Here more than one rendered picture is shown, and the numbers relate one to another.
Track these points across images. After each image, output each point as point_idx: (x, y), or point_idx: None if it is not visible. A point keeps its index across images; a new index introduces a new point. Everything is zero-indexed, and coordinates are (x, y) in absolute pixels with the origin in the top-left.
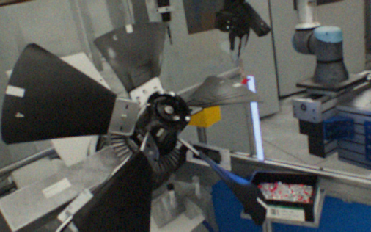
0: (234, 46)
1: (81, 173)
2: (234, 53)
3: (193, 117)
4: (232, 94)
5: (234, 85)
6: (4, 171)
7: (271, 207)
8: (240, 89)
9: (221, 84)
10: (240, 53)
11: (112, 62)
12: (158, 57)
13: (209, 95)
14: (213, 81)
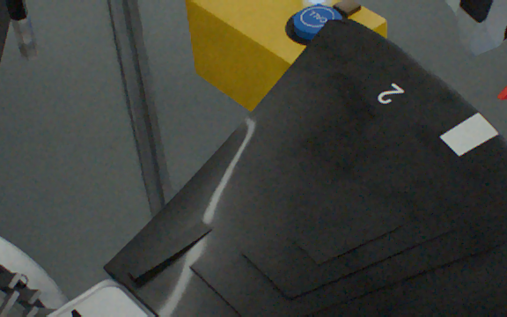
0: (495, 3)
1: None
2: (481, 33)
3: (253, 83)
4: (422, 241)
5: (455, 138)
6: None
7: None
8: (481, 180)
9: (384, 113)
10: None
11: None
12: None
13: (284, 239)
14: (346, 73)
